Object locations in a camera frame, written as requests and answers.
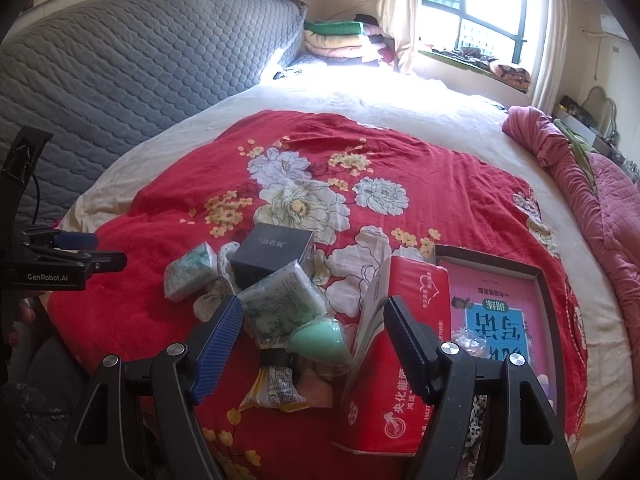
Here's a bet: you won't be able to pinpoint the small floral tissue pack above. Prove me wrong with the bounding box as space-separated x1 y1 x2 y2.
163 241 217 304

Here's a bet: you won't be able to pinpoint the black cable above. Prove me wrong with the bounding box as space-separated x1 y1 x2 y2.
27 174 44 227

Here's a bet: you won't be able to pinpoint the dressing mirror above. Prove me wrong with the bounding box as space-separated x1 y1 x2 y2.
582 85 619 137

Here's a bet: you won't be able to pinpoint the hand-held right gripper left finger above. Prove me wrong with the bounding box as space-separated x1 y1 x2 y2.
52 295 246 480

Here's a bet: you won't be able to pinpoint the black box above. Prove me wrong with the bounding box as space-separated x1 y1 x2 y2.
227 223 316 289

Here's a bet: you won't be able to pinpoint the green cloth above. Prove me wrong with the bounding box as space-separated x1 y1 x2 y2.
552 117 594 167

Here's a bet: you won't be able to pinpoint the yellow snack packet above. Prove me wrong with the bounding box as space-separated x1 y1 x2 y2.
238 350 309 414

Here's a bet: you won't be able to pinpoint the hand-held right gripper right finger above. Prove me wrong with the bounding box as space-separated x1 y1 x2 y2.
382 296 577 480

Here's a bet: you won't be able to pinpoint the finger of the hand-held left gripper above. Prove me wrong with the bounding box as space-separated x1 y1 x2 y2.
22 230 99 253
24 252 129 274

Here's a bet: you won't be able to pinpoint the red floral blanket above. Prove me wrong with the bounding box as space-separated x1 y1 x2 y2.
47 108 589 480

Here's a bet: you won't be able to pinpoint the green egg-shaped sponge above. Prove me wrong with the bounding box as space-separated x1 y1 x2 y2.
289 320 351 367

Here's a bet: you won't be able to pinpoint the large floral tissue pack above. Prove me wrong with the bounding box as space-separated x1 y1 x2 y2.
237 260 329 349

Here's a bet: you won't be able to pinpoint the bed with cream sheet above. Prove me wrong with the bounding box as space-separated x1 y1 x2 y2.
52 62 640 442

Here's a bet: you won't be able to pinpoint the grey box tray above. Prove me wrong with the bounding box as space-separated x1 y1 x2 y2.
432 243 569 480

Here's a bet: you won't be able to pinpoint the clothes on windowsill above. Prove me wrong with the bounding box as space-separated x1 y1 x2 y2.
431 45 532 87

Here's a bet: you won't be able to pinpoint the white air conditioner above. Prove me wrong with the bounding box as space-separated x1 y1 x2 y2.
598 13 629 39

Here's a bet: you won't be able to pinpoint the pink and blue book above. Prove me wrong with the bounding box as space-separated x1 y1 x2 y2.
447 259 557 412

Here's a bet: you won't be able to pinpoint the red tissue pack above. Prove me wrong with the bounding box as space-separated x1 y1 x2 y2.
332 254 454 457

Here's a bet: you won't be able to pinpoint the white floral cloth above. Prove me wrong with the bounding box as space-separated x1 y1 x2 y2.
192 240 244 324

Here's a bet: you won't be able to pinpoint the cream curtain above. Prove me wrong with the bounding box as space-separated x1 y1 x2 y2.
529 0 574 112
377 0 427 74

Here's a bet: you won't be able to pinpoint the cluttered dressing table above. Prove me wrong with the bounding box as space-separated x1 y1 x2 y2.
555 95 640 182

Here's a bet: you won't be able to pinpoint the leopard print scrunchie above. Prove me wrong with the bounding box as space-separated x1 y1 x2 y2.
459 394 489 467

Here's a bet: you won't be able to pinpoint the pink quilt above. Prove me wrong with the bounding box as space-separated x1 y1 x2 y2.
504 104 640 327

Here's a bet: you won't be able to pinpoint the person's left hand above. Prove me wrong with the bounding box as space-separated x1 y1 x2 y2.
6 297 39 351

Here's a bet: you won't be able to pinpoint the pink towel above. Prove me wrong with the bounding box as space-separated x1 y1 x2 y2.
299 355 351 409

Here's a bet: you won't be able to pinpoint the window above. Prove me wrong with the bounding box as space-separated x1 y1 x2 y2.
417 0 547 69

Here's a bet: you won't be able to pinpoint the stack of folded blankets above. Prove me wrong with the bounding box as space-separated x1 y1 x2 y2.
302 12 397 67

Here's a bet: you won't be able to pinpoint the grey quilted headboard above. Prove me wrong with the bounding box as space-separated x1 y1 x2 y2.
0 0 309 262

